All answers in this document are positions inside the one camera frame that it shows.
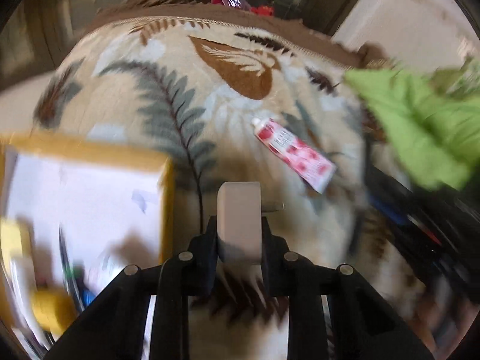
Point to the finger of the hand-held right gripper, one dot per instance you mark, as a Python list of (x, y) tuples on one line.
[(386, 195)]

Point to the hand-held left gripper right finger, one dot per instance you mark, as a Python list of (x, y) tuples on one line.
[(273, 270)]

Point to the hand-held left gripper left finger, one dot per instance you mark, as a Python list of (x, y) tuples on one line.
[(208, 266)]

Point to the white power adapter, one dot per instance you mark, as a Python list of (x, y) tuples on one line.
[(240, 221)]

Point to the blue roll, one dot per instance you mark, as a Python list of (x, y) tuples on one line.
[(88, 298)]

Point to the yellow-rimmed white box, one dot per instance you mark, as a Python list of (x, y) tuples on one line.
[(112, 147)]

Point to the yellow plastic jar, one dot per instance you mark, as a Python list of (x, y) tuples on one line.
[(52, 307)]

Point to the pale yellow square case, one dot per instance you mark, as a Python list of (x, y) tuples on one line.
[(15, 236)]

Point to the lime green cloth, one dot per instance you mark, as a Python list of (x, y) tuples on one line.
[(412, 120)]

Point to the red and white patterned tube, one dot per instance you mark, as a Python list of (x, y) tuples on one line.
[(296, 153)]

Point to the leaf print blanket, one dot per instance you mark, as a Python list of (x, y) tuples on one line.
[(168, 63)]

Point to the small red object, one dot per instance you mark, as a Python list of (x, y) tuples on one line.
[(262, 9)]

